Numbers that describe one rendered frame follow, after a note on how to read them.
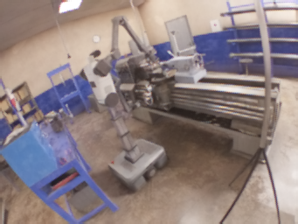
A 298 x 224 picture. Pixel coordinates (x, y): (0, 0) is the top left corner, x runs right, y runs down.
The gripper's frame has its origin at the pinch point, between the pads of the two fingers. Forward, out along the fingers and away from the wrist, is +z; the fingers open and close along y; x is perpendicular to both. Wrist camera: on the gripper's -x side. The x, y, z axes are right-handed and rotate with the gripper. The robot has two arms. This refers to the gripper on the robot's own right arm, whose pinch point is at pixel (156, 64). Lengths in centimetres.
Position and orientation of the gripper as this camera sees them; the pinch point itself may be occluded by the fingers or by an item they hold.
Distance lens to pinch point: 172.4
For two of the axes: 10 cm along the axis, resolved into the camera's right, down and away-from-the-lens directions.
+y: -6.8, -1.2, 7.3
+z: 5.9, 5.0, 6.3
